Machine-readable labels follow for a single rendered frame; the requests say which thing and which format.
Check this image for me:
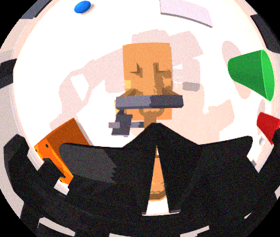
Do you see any white ball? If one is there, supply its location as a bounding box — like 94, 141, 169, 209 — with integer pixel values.
259, 139, 266, 147

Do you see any red plastic cup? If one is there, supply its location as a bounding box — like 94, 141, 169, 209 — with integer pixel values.
256, 113, 280, 145

